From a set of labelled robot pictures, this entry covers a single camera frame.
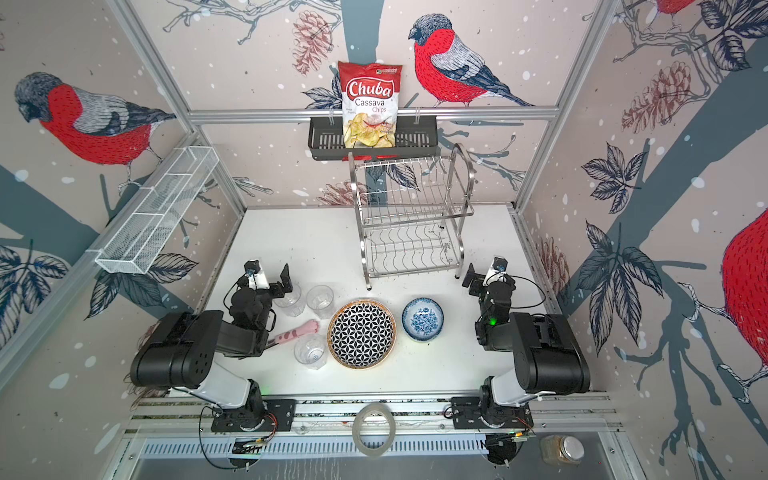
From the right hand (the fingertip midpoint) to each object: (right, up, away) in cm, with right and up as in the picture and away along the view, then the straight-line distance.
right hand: (484, 270), depth 90 cm
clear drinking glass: (-52, -22, -7) cm, 57 cm away
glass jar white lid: (+7, -34, -29) cm, 45 cm away
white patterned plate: (-37, -18, -4) cm, 42 cm away
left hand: (-66, +2, -2) cm, 66 cm away
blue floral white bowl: (-20, -14, -4) cm, 24 cm away
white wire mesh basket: (-90, +10, -19) cm, 92 cm away
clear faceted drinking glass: (-52, -10, +4) cm, 53 cm away
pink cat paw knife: (-53, -17, -2) cm, 56 cm away
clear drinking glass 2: (-61, -11, +5) cm, 62 cm away
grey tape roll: (-37, -35, -21) cm, 55 cm away
